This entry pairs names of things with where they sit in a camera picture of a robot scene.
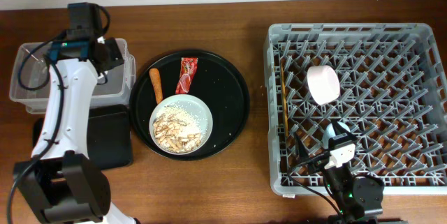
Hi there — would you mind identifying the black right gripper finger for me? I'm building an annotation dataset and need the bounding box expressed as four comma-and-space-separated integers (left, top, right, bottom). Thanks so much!
331, 120, 356, 140
293, 132, 312, 172

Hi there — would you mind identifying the light blue cup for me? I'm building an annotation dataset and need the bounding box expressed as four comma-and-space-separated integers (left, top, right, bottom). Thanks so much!
321, 121, 350, 149

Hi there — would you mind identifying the pink bowl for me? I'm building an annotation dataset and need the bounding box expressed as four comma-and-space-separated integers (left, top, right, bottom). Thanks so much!
307, 66, 341, 105

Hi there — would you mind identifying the orange carrot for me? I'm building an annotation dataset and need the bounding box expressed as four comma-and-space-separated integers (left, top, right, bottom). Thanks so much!
149, 68, 163, 104

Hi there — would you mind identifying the wooden chopstick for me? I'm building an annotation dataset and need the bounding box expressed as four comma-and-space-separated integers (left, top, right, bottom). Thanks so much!
280, 61, 289, 140

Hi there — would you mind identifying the red snack wrapper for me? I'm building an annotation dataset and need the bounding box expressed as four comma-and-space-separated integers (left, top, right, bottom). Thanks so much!
175, 57, 198, 94

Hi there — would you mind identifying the grey plate with food scraps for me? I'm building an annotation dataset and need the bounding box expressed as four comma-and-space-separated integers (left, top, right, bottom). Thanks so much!
149, 94, 213, 156

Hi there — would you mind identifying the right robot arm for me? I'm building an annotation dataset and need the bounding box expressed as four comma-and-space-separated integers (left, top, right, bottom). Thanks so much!
287, 121, 384, 223

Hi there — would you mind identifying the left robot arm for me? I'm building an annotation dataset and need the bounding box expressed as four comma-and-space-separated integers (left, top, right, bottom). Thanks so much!
6, 2, 138, 223

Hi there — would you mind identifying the grey dishwasher rack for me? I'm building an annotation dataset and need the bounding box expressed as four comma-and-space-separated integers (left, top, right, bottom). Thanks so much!
263, 23, 446, 197

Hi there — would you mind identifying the clear plastic bin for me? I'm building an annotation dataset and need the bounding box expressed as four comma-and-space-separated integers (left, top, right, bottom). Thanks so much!
9, 38, 135, 114

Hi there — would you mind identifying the black rectangular bin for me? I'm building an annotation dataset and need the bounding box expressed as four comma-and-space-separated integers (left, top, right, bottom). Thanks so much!
43, 105, 133, 170

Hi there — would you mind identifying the round black tray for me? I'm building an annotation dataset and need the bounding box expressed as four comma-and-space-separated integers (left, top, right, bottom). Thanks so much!
129, 50, 250, 161

